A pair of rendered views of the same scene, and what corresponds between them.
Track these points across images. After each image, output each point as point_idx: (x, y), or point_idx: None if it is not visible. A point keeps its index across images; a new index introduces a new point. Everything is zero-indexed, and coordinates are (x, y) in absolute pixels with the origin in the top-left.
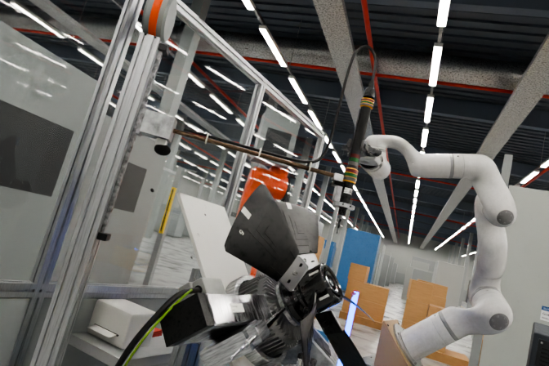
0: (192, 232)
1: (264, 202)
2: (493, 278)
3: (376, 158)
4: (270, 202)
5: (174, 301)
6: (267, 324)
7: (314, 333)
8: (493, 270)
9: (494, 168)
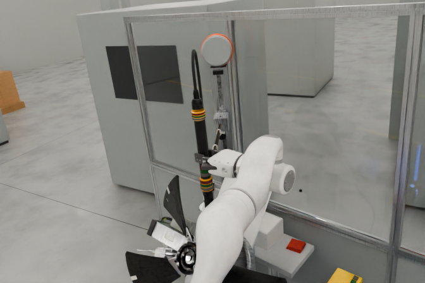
0: (220, 191)
1: (174, 186)
2: None
3: (210, 172)
4: (176, 187)
5: (162, 219)
6: (166, 253)
7: None
8: None
9: (196, 240)
